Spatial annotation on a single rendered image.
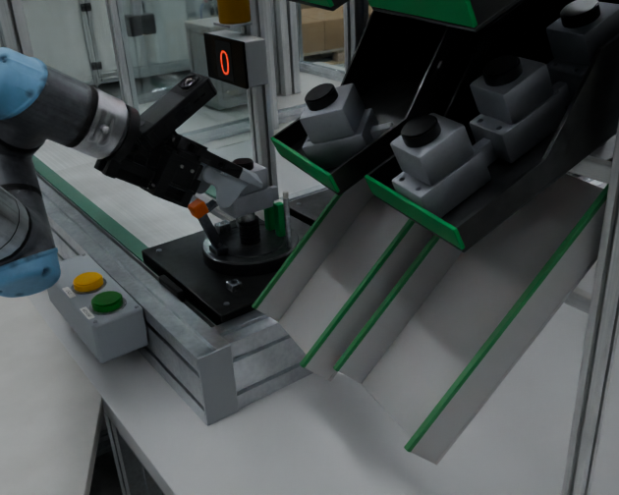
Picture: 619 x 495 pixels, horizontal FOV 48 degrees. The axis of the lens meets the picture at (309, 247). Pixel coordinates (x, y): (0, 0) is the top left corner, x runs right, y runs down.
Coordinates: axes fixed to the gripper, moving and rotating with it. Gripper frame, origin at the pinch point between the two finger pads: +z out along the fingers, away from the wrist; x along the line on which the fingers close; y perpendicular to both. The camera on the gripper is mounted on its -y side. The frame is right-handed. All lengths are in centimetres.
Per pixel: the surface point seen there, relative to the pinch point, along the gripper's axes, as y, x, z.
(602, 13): -24, 46, -8
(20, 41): -5, -105, -3
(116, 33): -15, -75, 6
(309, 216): 2.2, -4.6, 18.0
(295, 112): -20, -81, 64
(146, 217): 15.6, -34.5, 8.3
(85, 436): 36.9, 8.9, -11.6
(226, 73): -12.7, -18.6, 1.6
